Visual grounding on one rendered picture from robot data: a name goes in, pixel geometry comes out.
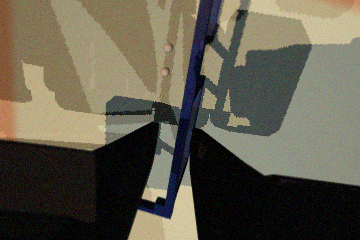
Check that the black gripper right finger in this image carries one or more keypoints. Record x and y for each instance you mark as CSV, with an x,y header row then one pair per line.
x,y
233,201

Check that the navy rectangular glasses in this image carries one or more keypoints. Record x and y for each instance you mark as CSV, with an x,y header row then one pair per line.
x,y
204,33

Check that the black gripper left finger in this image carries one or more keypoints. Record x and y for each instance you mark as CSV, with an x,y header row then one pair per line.
x,y
102,188

